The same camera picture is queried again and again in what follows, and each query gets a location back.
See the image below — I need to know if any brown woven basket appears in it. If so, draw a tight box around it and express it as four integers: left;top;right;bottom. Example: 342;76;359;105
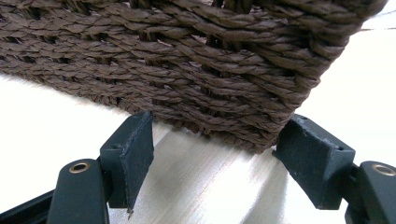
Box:
0;0;389;154

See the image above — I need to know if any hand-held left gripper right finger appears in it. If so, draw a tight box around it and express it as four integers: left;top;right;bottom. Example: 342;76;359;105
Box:
272;113;357;210

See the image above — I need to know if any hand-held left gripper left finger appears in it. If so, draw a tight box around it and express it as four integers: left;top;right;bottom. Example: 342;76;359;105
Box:
99;111;155;218

